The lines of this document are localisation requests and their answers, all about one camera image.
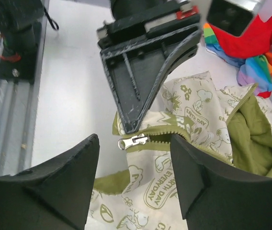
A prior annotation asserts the red rainbow striped garment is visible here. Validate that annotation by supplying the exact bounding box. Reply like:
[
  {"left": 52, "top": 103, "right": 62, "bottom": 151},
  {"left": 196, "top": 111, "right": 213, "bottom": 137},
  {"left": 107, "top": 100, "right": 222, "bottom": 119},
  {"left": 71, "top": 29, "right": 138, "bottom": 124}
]
[{"left": 203, "top": 16, "right": 272, "bottom": 98}]

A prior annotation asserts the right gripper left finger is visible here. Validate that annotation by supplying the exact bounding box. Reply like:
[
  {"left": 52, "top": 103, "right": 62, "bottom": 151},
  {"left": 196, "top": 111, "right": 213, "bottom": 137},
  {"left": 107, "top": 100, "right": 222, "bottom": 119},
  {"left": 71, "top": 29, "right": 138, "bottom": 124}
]
[{"left": 0, "top": 134, "right": 100, "bottom": 230}]

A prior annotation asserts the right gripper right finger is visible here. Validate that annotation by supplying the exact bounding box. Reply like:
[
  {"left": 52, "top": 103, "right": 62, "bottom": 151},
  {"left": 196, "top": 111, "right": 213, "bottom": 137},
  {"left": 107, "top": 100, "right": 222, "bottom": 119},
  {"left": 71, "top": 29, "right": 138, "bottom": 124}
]
[{"left": 170, "top": 134, "right": 272, "bottom": 230}]

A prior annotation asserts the aluminium front rail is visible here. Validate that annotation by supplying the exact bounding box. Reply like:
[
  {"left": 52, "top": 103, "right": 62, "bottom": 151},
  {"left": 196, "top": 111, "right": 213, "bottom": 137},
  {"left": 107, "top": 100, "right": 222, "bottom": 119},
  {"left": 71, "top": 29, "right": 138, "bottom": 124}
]
[{"left": 0, "top": 61, "right": 42, "bottom": 176}]

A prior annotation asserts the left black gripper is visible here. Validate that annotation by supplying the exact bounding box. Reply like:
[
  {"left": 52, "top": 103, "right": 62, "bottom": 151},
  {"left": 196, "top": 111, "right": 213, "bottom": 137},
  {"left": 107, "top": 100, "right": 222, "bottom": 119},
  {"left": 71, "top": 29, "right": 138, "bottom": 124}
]
[{"left": 97, "top": 0, "right": 201, "bottom": 134}]

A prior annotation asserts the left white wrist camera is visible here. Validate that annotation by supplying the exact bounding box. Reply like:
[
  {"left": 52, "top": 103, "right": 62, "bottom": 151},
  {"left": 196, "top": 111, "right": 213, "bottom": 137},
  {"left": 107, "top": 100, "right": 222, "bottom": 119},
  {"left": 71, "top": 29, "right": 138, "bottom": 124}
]
[{"left": 192, "top": 0, "right": 265, "bottom": 37}]

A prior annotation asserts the cream green printed jacket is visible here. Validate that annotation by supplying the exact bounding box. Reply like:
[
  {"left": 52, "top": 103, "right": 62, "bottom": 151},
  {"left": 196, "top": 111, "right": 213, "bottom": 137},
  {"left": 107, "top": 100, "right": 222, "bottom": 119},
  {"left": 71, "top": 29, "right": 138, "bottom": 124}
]
[{"left": 89, "top": 72, "right": 272, "bottom": 230}]

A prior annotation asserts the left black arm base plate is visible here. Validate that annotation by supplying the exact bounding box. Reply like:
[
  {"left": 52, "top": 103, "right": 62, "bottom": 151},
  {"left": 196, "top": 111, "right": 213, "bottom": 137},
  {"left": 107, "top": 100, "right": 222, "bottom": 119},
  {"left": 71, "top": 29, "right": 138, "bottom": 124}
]
[{"left": 0, "top": 22, "right": 42, "bottom": 84}]

